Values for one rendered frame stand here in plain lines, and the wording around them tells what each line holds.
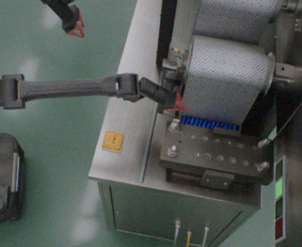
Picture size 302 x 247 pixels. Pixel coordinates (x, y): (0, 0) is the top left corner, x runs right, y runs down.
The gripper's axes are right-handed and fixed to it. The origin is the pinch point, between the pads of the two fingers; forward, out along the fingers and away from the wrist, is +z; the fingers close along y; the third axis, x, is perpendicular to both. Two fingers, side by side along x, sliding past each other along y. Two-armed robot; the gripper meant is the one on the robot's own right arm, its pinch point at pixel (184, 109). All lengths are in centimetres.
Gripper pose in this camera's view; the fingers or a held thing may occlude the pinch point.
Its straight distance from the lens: 128.1
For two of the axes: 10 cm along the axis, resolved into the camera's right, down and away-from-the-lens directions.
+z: 8.2, 3.9, 4.1
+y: -1.7, 8.7, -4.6
